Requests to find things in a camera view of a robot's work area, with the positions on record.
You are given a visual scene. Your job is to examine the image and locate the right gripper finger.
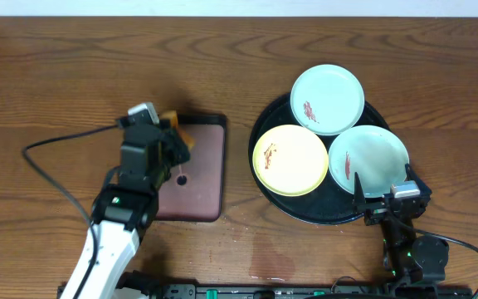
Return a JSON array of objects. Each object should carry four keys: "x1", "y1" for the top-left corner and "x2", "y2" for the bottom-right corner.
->
[
  {"x1": 405, "y1": 164, "x2": 432, "y2": 203},
  {"x1": 352, "y1": 172, "x2": 366, "y2": 213}
]

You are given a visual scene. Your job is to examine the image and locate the green and yellow sponge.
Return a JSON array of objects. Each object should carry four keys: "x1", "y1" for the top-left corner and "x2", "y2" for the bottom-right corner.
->
[{"x1": 159, "y1": 110, "x2": 195, "y2": 151}]

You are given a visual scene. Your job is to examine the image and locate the yellow plate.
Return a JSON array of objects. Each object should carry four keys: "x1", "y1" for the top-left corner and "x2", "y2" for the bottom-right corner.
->
[{"x1": 251, "y1": 125, "x2": 329, "y2": 197}]

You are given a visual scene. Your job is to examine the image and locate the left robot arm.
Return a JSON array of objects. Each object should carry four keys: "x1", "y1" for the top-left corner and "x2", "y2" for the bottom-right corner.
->
[{"x1": 61, "y1": 120, "x2": 190, "y2": 298}]

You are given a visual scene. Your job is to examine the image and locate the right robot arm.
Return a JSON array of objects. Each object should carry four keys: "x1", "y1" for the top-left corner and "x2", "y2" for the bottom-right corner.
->
[{"x1": 353, "y1": 164, "x2": 449, "y2": 298}]

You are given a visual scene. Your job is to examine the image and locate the round black tray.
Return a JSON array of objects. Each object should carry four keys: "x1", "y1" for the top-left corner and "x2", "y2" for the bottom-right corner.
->
[{"x1": 247, "y1": 91, "x2": 393, "y2": 226}]

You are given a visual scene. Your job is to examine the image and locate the light green plate right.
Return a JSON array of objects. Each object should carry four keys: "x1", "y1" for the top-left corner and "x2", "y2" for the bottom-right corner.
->
[{"x1": 329, "y1": 125, "x2": 410, "y2": 198}]

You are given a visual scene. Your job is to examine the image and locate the light blue plate top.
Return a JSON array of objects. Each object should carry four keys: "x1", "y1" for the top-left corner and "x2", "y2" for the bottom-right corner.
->
[{"x1": 290, "y1": 64, "x2": 365, "y2": 135}]

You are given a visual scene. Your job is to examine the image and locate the left black cable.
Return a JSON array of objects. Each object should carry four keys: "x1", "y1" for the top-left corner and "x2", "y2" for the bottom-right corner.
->
[{"x1": 21, "y1": 123, "x2": 120, "y2": 299}]

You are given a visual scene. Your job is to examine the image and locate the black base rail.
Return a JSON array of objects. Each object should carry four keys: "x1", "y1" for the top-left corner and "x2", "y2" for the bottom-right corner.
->
[{"x1": 106, "y1": 284, "x2": 473, "y2": 299}]

